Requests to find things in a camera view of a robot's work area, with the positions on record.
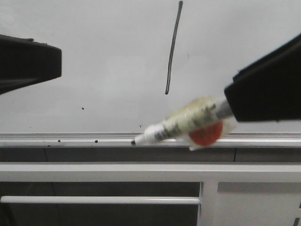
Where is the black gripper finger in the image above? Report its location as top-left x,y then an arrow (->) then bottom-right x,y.
0,35 -> 62,94
224,35 -> 301,122

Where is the red round magnet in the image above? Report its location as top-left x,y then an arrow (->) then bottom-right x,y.
189,122 -> 223,146

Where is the white black whiteboard marker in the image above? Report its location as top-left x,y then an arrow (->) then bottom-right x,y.
131,97 -> 237,150

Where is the white whiteboard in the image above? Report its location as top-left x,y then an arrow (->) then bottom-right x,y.
0,0 -> 301,147

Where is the white horizontal stand rod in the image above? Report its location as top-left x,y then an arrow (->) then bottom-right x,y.
0,196 -> 202,205

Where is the white metal stand frame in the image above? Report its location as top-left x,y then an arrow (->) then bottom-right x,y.
0,162 -> 301,226

